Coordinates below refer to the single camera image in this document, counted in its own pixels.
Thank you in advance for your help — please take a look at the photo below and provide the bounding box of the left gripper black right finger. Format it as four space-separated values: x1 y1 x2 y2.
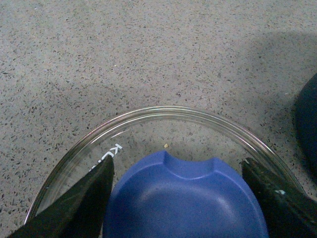
242 158 317 238

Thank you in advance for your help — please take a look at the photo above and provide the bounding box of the glass lid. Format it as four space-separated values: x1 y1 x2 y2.
26 106 303 238

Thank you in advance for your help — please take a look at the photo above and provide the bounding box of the dark blue pot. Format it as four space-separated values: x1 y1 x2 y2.
295 75 317 176

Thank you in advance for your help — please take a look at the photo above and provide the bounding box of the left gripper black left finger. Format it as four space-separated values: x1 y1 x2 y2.
10 156 114 238

